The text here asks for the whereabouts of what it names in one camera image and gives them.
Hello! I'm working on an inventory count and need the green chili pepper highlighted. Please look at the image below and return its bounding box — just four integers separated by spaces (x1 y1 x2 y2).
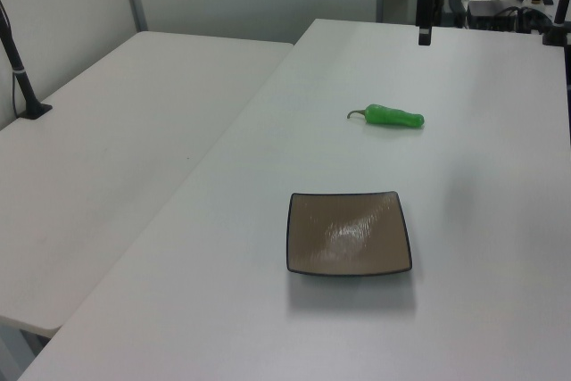
347 104 426 130

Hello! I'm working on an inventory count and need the brown square ceramic plate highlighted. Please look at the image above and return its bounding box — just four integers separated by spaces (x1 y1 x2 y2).
285 191 414 277

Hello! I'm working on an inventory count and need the black electronics box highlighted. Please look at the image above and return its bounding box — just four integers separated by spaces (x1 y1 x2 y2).
466 0 521 30

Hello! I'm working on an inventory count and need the plain black clamped pole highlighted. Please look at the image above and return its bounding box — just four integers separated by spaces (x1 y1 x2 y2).
541 0 571 47

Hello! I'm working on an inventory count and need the white side table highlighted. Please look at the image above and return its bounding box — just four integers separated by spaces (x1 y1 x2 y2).
0 30 295 340

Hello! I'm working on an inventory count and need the black pole with white band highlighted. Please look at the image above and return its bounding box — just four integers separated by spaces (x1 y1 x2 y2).
0 0 54 120

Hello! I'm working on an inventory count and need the black cable bundle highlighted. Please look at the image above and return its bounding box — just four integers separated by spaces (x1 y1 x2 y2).
512 4 552 36

